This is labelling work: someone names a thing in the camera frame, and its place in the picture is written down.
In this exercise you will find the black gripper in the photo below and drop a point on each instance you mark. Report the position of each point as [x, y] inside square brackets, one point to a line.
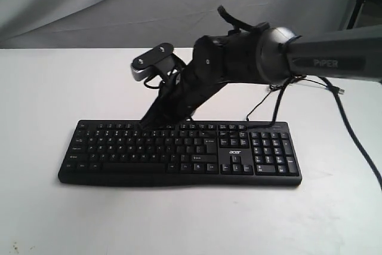
[185, 90]

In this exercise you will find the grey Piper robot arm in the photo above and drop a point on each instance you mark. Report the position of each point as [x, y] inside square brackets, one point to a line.
[262, 55]

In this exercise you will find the grey backdrop cloth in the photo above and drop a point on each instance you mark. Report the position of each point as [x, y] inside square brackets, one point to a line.
[145, 23]

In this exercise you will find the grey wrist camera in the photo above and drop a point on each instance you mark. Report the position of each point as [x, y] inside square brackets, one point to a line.
[158, 61]

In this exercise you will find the black Acer keyboard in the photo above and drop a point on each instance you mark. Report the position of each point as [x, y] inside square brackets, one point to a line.
[120, 153]

